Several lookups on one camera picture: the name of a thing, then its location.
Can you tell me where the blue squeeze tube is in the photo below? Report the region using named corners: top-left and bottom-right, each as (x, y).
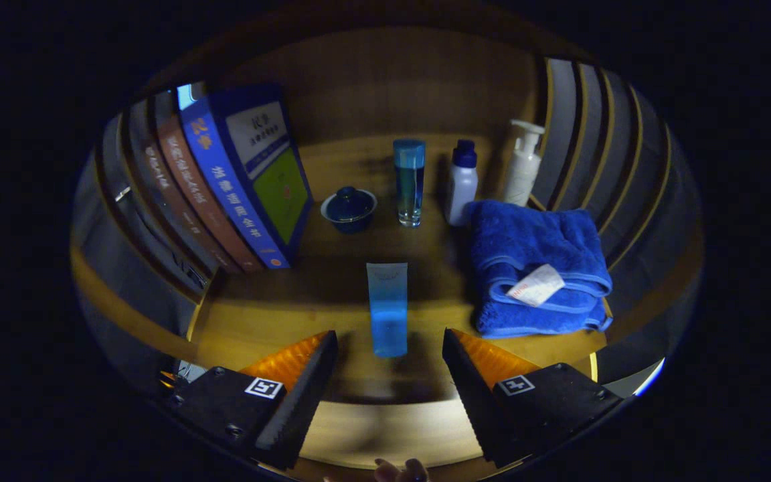
top-left (366, 262), bottom-right (409, 358)

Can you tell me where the blue lidded teacup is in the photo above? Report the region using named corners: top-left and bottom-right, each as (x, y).
top-left (321, 186), bottom-right (378, 234)

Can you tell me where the thick blue book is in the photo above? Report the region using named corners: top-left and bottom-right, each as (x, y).
top-left (178, 84), bottom-right (314, 270)

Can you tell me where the white pump bottle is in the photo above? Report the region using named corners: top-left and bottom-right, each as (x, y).
top-left (501, 119), bottom-right (545, 207)

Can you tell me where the dark brown book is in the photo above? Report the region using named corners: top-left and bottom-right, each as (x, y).
top-left (124, 100), bottom-right (242, 276)

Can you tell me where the reddish brown book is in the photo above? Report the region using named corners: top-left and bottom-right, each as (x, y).
top-left (155, 94), bottom-right (266, 272)

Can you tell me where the wooden countertop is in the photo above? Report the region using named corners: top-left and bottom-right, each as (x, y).
top-left (188, 137), bottom-right (610, 402)

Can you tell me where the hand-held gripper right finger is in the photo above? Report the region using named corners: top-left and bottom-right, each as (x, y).
top-left (442, 327), bottom-right (625, 469)

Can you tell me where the wooden cabinet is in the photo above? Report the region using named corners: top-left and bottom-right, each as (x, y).
top-left (71, 27), bottom-right (704, 469)

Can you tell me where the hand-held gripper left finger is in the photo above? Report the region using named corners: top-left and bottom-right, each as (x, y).
top-left (158, 329), bottom-right (339, 471)

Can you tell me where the white bottle blue cap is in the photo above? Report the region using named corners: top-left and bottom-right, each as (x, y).
top-left (446, 139), bottom-right (479, 226)

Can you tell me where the teal glass bottle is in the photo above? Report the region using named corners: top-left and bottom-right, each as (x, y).
top-left (393, 139), bottom-right (426, 228)

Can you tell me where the folded blue towel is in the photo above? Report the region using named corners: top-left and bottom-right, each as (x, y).
top-left (467, 199), bottom-right (614, 339)

